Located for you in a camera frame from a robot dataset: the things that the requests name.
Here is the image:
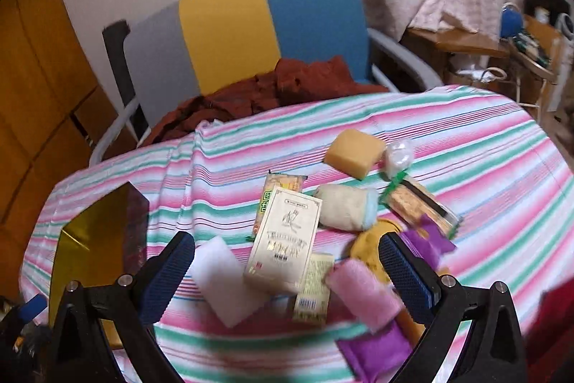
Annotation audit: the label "purple snack packet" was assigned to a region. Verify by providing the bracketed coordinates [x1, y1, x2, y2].
[336, 322, 411, 382]
[399, 215, 456, 271]

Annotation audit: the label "white sponge block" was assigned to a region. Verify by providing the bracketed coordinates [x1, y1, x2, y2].
[190, 237, 270, 328]

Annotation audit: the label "yellow cartoon cloth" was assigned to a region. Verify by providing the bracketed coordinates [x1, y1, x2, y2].
[349, 219, 403, 284]

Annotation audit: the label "green edged cracker pack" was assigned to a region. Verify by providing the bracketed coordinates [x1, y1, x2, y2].
[380, 171, 462, 240]

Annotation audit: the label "cream medicine box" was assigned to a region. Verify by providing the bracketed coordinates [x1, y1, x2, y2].
[244, 188, 322, 295]

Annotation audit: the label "Weidan cracker pack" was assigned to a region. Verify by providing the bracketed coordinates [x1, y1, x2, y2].
[248, 171, 307, 241]

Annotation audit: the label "tan sponge block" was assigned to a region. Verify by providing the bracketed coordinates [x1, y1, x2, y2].
[395, 304, 425, 348]

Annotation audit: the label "striped pink green bedsheet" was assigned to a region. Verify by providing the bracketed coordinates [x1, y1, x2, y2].
[19, 87, 573, 382]

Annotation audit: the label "clear bag white contents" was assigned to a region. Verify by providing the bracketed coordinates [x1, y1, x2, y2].
[384, 139, 414, 179]

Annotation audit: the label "yellow sponge block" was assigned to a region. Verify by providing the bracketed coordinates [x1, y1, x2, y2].
[323, 128, 386, 180]

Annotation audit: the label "wooden wardrobe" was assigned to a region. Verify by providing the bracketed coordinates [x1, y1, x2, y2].
[1, 0, 118, 302]

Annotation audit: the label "wooden desk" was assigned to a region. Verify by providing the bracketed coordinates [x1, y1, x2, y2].
[400, 28, 510, 83]

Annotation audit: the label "white round fan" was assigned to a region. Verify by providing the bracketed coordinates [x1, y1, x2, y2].
[555, 13, 574, 41]

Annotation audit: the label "dark red garment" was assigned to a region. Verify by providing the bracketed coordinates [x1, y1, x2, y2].
[143, 56, 388, 146]

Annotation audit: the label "grey yellow blue chair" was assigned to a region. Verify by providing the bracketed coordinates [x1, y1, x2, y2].
[89, 0, 443, 165]

